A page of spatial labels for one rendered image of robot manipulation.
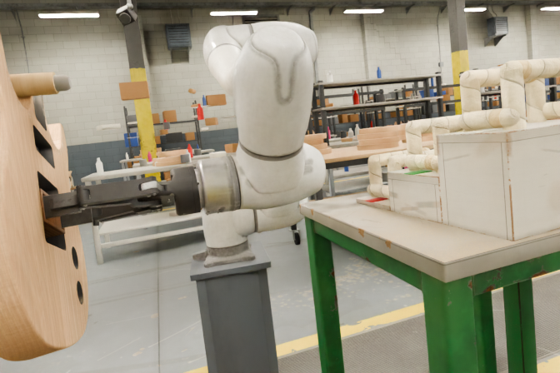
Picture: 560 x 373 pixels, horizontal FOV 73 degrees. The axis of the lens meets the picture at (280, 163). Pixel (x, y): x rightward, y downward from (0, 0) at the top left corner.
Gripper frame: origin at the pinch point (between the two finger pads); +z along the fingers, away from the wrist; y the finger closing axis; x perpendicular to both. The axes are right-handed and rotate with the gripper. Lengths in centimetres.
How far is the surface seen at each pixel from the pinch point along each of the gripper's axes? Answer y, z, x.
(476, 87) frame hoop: -11, -70, 7
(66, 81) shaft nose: -5.0, -4.0, 18.1
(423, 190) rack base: 5, -64, -7
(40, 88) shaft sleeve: -5.0, -0.6, 17.2
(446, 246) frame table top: -7, -56, -18
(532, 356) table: 43, -110, -56
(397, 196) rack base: 14, -64, -6
